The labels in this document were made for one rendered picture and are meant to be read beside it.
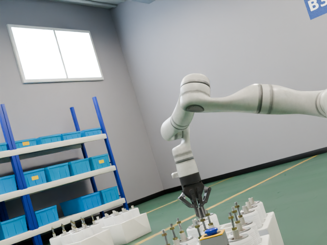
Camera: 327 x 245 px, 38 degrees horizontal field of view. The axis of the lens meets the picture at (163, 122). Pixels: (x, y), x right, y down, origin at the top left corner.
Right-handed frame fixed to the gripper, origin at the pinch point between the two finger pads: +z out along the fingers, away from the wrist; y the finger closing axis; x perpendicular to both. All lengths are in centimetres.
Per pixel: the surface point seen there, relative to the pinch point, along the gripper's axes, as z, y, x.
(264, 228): 17.1, 31.4, 20.9
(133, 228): 26, 17, 264
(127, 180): -13, 105, 719
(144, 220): 23, 31, 276
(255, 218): 12.9, 30.6, 25.7
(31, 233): 14, -75, 477
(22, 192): -39, -73, 480
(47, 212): -5, -49, 501
